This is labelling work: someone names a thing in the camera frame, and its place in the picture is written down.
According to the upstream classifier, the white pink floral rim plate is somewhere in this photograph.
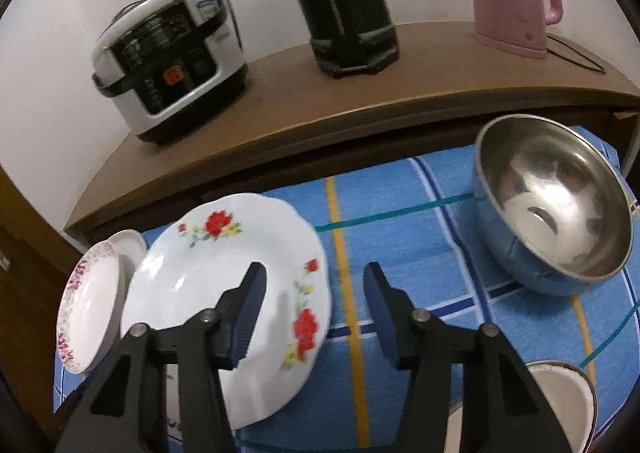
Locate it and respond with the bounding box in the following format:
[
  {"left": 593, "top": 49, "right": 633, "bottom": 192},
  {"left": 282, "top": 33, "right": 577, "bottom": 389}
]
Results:
[{"left": 56, "top": 241, "right": 126, "bottom": 375}]

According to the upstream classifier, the black kettle cable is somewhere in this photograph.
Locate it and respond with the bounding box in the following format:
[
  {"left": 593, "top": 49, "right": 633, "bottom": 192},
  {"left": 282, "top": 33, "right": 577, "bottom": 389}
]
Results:
[{"left": 545, "top": 32, "right": 607, "bottom": 72}]

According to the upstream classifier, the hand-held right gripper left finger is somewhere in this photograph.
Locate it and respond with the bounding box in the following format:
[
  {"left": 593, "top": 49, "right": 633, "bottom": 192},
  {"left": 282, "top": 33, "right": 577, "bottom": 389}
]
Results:
[{"left": 52, "top": 261, "right": 268, "bottom": 453}]

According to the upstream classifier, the blue checked cloth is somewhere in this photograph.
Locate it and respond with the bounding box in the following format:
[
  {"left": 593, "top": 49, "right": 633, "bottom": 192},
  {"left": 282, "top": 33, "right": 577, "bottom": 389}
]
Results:
[{"left": 52, "top": 123, "right": 640, "bottom": 453}]

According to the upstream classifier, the white enamel bowl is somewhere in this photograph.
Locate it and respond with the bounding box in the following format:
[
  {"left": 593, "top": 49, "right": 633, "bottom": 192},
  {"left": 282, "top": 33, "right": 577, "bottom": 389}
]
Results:
[
  {"left": 447, "top": 360, "right": 599, "bottom": 453},
  {"left": 472, "top": 114, "right": 635, "bottom": 296}
]

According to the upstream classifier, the plain white plate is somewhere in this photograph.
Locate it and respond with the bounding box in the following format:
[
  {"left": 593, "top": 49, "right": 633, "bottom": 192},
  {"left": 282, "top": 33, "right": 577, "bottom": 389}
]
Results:
[{"left": 107, "top": 229, "right": 149, "bottom": 339}]

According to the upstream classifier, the brown wooden cabinet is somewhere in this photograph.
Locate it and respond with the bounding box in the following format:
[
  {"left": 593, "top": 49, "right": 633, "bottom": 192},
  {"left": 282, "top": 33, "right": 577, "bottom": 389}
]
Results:
[{"left": 64, "top": 20, "right": 640, "bottom": 246}]

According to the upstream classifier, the white and black rice cooker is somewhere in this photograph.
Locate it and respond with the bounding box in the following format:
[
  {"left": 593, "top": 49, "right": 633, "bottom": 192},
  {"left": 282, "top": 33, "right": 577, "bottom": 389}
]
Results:
[{"left": 91, "top": 0, "right": 250, "bottom": 146}]

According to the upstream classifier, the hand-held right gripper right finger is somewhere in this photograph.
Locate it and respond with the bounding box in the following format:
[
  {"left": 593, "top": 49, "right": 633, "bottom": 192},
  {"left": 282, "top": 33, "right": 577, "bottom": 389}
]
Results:
[{"left": 363, "top": 261, "right": 573, "bottom": 453}]

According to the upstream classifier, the black rice cooker cord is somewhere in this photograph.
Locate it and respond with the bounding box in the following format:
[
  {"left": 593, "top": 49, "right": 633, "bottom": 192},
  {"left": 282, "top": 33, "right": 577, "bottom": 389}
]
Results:
[{"left": 221, "top": 0, "right": 245, "bottom": 52}]

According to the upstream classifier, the white red flower plate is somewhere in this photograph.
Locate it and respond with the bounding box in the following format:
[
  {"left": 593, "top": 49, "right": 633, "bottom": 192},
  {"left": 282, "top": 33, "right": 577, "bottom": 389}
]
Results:
[{"left": 121, "top": 192, "right": 332, "bottom": 431}]

